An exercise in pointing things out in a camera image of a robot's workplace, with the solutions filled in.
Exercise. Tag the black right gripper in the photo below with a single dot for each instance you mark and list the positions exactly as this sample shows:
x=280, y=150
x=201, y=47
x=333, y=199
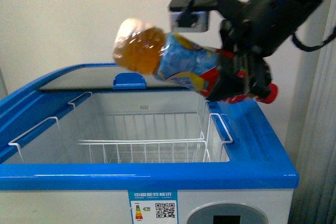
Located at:
x=251, y=32

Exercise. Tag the iced tea drink bottle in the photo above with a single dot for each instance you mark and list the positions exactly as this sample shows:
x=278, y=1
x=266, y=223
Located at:
x=146, y=49

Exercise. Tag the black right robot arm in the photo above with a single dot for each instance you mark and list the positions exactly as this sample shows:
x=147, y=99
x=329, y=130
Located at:
x=299, y=12

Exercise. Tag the sliding glass freezer lid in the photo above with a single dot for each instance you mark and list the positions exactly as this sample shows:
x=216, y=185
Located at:
x=102, y=77

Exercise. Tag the white curtain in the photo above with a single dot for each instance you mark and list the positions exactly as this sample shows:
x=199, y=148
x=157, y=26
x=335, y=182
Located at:
x=310, y=138

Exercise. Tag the grey freezer control panel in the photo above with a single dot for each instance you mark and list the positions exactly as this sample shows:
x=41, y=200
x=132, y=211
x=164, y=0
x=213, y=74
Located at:
x=227, y=213

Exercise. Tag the energy label sticker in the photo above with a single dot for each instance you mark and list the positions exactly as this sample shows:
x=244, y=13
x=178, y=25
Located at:
x=153, y=206

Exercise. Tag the white chest freezer blue rim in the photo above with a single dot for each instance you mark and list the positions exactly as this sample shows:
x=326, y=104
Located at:
x=259, y=174

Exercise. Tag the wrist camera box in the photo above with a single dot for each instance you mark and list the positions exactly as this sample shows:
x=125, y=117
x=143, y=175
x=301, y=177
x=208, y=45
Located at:
x=195, y=19

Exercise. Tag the white wire freezer basket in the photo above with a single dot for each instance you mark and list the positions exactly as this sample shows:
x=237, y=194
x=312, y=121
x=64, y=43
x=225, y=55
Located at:
x=140, y=127

